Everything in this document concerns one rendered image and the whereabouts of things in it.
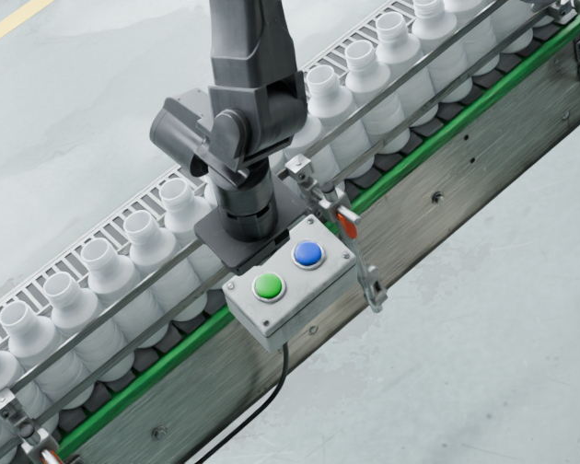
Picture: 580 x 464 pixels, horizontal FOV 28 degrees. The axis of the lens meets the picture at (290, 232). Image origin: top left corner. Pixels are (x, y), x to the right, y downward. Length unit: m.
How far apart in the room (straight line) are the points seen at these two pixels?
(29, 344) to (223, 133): 0.46
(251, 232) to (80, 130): 2.48
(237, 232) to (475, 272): 1.62
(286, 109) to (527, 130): 0.72
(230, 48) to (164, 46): 2.73
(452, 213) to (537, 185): 1.21
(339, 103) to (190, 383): 0.40
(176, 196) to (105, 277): 0.14
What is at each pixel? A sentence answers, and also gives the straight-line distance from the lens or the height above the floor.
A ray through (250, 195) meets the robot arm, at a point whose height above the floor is 1.35.
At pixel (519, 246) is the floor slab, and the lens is 2.74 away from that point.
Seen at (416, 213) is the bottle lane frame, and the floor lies 0.91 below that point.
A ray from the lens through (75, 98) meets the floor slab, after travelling 3.72.
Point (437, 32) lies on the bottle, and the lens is 1.53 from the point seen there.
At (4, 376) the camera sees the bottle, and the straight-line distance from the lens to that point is 1.38.
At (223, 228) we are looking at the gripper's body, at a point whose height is 1.27.
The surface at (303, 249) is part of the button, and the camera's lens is 1.32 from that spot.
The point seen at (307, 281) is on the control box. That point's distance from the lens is 1.31.
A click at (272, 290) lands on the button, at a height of 1.12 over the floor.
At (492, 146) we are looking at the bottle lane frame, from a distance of 1.66.
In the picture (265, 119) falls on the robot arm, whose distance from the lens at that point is 1.01.
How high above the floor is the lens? 2.06
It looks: 44 degrees down
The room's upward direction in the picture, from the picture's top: 25 degrees counter-clockwise
